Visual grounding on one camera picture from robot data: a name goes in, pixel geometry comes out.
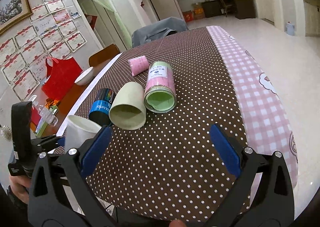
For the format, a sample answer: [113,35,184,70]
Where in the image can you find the wooden chair far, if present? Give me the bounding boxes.
[88,44,120,67]

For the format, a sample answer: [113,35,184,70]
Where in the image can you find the brown polka dot tablecloth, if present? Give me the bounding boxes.
[76,28,247,222]

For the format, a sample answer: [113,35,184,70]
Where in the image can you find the white ceramic bowl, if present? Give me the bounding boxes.
[74,67,94,86]

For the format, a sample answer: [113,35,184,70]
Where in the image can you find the white refrigerator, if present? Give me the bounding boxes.
[150,0,183,20]

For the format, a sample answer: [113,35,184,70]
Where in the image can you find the red packet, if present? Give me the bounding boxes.
[31,107,41,126]

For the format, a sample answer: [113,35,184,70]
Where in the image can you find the grey covered chair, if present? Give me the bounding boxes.
[132,17,189,48]

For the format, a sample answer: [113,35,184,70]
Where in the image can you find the pink checked cloth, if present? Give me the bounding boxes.
[206,25,299,202]

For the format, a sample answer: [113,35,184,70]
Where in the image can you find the clear spray bottle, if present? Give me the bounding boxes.
[29,95,58,126]

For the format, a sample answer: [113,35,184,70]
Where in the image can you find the pink green labelled jar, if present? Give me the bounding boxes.
[144,61,177,113]

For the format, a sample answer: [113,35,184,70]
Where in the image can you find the white paper cup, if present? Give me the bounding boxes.
[65,115,101,153]

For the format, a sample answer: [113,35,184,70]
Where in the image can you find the framed blossom painting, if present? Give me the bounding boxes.
[0,0,33,35]

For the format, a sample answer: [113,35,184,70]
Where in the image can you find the red bag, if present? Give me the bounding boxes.
[42,57,82,100]

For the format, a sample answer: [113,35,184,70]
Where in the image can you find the wall certificates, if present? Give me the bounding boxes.
[1,0,87,100]

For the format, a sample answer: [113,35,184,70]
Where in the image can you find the green tray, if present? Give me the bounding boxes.
[34,106,58,137]

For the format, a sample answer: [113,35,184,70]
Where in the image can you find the small pink cup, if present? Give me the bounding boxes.
[128,56,149,76]

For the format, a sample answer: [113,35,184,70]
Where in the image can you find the round wall hanger ornament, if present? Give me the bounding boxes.
[0,125,12,142]

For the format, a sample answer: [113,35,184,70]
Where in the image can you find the orange cardboard boxes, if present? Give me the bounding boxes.
[182,3,205,23]

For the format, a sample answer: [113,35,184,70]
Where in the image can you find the person's right hand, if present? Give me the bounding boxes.
[169,219,187,227]

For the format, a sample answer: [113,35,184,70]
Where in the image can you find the dark wooden desk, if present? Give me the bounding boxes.
[220,0,256,19]

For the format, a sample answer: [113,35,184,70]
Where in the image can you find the dark low cabinet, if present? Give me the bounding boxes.
[201,0,222,18]

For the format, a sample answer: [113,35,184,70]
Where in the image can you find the person's left hand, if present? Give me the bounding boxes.
[9,175,31,204]

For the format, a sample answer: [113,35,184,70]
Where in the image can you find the blue black can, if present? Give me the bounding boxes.
[88,88,116,126]

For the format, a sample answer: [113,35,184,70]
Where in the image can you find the light blue bin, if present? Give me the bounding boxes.
[285,22,295,36]

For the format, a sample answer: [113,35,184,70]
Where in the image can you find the pale green cup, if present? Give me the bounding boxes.
[109,81,146,130]

